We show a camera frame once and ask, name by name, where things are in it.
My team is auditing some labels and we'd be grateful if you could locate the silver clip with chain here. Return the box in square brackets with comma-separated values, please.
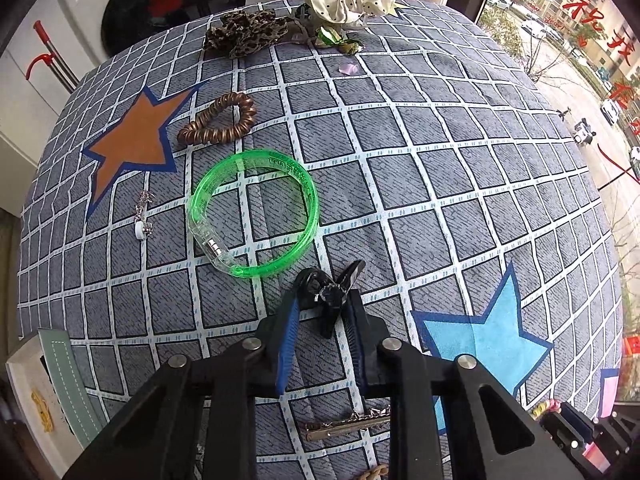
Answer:
[302, 407, 393, 442]

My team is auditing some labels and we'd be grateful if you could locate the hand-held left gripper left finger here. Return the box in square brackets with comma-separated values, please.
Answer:
[62, 270, 307, 480]

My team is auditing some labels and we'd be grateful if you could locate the white cabinet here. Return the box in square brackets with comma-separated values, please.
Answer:
[0, 0, 108, 216]

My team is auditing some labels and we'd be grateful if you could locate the white tray with green rim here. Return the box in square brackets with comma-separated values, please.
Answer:
[5, 327, 108, 453]

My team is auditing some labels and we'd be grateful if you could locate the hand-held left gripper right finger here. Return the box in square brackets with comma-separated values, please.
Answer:
[347, 290, 586, 480]

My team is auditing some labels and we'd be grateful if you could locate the red handled metal pole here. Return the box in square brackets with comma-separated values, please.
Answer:
[25, 20, 81, 93]

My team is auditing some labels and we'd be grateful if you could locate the green translucent bangle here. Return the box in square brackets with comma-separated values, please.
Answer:
[186, 148, 319, 279]

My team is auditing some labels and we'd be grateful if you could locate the window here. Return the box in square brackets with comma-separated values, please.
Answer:
[447, 0, 640, 401]

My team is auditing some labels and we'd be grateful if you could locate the copper spiral hair tie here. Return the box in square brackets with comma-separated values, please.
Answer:
[176, 91, 257, 147]

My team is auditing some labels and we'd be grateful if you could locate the silver chain with white charm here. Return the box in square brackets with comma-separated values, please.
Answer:
[132, 190, 153, 241]

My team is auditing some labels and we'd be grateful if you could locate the black hair clip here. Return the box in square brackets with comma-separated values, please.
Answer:
[298, 260, 367, 339]

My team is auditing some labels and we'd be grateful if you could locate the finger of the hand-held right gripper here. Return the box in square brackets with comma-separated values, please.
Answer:
[542, 415, 589, 459]
[560, 401, 602, 432]

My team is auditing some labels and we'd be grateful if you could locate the white washing machine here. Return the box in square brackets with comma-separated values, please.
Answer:
[50, 0, 281, 58]

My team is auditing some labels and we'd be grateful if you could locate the red window decal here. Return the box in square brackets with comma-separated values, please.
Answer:
[560, 0, 640, 111]

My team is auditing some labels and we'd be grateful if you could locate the green foil candy wrapper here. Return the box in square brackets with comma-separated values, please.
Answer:
[315, 27, 368, 55]

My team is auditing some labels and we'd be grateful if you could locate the leopard print scrunchie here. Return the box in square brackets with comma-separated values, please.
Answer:
[202, 9, 291, 58]

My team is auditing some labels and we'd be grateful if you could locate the grey checked star tablecloth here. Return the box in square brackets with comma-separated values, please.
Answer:
[17, 0, 626, 480]

